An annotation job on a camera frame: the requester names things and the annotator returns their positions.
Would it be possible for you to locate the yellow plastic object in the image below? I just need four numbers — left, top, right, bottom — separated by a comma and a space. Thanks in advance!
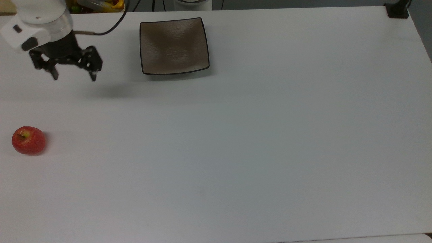
98, 0, 126, 13

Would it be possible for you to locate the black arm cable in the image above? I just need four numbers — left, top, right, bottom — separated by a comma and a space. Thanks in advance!
73, 0, 131, 36

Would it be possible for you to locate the red apple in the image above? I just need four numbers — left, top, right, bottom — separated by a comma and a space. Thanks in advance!
12, 126, 46, 156

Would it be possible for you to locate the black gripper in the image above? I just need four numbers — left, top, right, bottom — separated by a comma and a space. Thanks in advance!
29, 30, 103, 82

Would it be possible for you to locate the black camera stand pole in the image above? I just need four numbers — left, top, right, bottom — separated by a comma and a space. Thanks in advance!
385, 0, 413, 19

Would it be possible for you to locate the brown square ceramic plate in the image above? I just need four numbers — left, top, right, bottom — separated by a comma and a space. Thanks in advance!
139, 17, 210, 76

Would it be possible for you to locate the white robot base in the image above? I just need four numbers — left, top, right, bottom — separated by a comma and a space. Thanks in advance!
173, 0, 213, 11

